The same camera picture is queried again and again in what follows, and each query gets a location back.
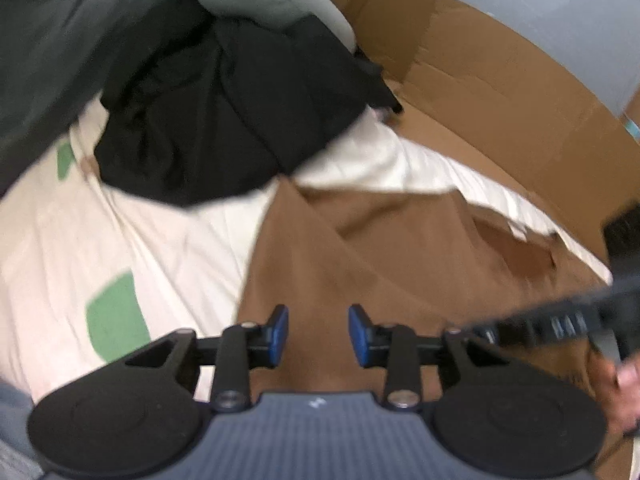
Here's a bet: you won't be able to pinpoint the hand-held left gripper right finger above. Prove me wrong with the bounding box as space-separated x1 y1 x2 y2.
347 304 506 411

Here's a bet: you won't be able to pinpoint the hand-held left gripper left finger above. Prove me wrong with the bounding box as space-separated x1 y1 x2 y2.
124 304 290 413

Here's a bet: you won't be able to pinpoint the brown printed t-shirt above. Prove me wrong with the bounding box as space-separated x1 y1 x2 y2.
235 180 633 466

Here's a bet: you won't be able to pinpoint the person's right hand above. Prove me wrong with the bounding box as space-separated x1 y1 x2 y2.
592 352 640 436

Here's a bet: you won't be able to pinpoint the cream bear-print bed sheet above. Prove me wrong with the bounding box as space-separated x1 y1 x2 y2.
0 100 613 403

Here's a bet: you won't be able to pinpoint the flattened cardboard box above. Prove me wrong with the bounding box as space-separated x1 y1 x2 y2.
300 0 640 266

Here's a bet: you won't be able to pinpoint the crumpled black garment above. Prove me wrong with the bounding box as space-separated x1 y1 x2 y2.
94 15 403 208

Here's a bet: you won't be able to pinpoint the grey jeans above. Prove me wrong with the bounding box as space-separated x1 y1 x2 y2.
0 380 46 480

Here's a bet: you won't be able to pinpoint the grey plastic-wrapped panel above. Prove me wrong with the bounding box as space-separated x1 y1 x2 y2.
410 0 640 116

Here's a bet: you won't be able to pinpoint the dark green garment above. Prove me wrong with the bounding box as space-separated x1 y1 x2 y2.
0 0 211 196

